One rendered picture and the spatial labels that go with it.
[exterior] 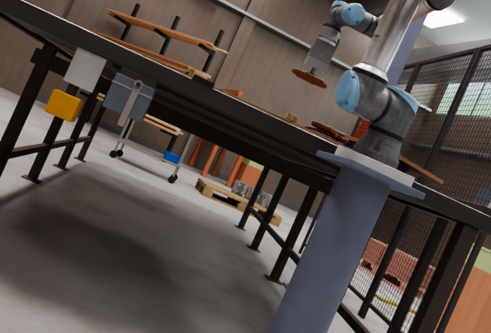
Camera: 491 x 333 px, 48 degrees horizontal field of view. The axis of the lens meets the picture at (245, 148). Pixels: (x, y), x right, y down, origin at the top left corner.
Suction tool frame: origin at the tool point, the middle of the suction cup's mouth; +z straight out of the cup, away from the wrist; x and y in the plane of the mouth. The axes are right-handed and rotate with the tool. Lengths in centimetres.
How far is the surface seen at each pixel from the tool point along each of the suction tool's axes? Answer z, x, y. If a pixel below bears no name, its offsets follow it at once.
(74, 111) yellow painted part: 46, 27, 69
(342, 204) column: 38, 44, -18
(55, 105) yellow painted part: 47, 27, 76
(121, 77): 30, 26, 61
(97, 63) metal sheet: 29, 24, 70
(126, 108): 38, 27, 55
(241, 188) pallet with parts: 84, -620, -70
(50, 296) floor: 112, 6, 55
